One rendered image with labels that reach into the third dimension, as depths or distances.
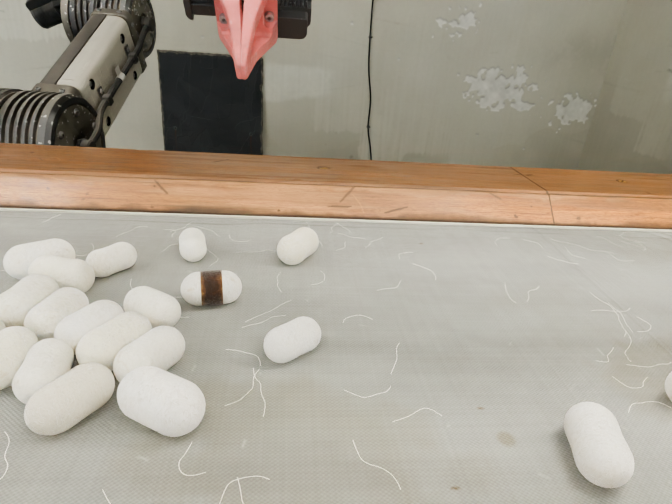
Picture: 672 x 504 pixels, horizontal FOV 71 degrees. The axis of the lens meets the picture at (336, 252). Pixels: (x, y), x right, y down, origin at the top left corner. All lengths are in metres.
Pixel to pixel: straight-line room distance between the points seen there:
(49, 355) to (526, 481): 0.20
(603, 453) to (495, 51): 2.33
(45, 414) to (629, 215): 0.47
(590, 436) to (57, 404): 0.20
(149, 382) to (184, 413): 0.02
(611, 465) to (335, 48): 2.16
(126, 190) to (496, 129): 2.25
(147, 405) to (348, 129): 2.18
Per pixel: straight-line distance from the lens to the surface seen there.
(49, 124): 0.64
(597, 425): 0.22
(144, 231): 0.38
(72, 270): 0.30
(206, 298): 0.27
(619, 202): 0.52
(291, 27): 0.43
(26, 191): 0.46
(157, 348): 0.22
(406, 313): 0.28
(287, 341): 0.23
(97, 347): 0.23
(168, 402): 0.19
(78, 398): 0.21
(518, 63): 2.53
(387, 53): 2.32
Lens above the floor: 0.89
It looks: 25 degrees down
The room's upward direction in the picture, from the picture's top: 4 degrees clockwise
